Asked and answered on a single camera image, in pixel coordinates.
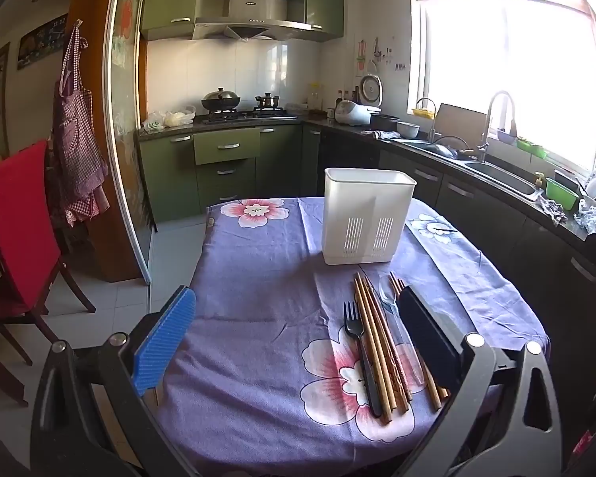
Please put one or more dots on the red covered wooden chair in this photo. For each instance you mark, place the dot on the red covered wooden chair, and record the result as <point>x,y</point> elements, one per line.
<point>20,218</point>

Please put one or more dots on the brown cutting board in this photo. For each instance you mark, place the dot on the brown cutting board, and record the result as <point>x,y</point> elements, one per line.
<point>459,121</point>

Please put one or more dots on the green base cabinets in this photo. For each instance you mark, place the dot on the green base cabinets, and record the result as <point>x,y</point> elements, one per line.
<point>179,179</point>

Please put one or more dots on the crumpled foil bag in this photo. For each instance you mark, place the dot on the crumpled foil bag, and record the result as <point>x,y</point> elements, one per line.
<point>588,216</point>

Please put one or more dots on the purple floral tablecloth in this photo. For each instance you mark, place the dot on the purple floral tablecloth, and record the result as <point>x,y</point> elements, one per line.
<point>258,283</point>

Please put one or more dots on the dark pan in sink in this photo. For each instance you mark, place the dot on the dark pan in sink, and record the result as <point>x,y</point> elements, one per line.
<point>442,150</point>

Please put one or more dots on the small yellow tap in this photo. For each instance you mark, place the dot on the small yellow tap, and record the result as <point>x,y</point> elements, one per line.
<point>540,181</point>

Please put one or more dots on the steel sink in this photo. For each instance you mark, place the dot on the steel sink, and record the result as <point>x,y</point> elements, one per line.
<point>501,176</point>

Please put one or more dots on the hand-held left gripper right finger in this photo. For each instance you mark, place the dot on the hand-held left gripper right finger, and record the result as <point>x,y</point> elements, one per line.
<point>427,343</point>

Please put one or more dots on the glass sliding door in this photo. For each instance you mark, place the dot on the glass sliding door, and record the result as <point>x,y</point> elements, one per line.
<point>124,134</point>

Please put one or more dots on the kitchen window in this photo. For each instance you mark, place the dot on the kitchen window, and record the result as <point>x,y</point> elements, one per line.
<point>516,59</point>

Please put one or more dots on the small steel pot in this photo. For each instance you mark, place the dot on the small steel pot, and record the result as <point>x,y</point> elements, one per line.
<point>267,101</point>

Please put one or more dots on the dark sauce bottles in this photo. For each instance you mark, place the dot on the dark sauce bottles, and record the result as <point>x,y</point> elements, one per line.
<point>347,98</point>

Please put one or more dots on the green plastic basin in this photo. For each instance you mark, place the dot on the green plastic basin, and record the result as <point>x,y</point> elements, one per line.
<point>561,194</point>

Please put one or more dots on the grey bowl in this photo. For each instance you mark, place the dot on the grey bowl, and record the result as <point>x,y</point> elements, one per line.
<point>408,130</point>

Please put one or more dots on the white rice cooker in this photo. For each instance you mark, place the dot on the white rice cooker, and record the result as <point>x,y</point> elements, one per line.
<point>352,113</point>

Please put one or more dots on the dark wall poster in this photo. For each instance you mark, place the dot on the dark wall poster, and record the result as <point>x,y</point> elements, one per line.
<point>42,42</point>

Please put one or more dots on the gas stove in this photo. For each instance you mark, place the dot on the gas stove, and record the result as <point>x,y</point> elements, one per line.
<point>248,115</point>

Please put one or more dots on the steel range hood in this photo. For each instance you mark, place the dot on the steel range hood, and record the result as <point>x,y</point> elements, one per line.
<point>251,10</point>

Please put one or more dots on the steel kitchen faucet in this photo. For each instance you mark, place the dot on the steel kitchen faucet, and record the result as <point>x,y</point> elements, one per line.
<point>487,119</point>

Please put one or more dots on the blue bowl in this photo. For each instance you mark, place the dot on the blue bowl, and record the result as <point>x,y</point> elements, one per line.
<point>505,136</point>

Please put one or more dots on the grey dishcloth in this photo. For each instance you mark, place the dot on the grey dishcloth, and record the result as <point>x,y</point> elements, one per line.
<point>385,134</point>

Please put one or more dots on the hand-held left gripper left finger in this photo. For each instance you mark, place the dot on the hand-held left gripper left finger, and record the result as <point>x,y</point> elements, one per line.
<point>164,343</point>

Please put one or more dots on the black wok with lid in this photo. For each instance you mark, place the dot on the black wok with lid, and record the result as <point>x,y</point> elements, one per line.
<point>221,100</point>

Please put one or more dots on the dark base cabinets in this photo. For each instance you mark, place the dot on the dark base cabinets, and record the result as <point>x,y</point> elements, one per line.
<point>477,213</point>

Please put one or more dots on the white plastic bags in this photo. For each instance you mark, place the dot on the white plastic bags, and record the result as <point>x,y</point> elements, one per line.
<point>171,119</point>

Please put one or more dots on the dark rag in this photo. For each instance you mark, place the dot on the dark rag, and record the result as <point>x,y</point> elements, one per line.
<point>551,208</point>

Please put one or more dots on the black plastic fork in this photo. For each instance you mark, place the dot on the black plastic fork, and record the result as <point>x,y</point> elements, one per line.
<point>351,323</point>

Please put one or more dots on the black cooking pot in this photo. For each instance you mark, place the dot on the black cooking pot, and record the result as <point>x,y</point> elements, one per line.
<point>383,121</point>

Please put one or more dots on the yellow basket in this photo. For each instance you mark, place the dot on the yellow basket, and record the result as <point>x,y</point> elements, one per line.
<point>423,112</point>

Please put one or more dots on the green windowsill tray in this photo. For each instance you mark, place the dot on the green windowsill tray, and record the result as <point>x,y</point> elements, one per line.
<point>531,147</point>

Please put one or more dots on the white plastic utensil holder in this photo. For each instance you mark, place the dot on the white plastic utensil holder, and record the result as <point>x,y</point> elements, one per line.
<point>357,198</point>

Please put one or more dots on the clear plastic spoon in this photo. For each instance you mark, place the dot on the clear plastic spoon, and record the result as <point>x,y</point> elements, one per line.
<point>388,293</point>

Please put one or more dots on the checked apron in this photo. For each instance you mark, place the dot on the checked apron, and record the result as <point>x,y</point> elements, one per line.
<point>77,149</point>

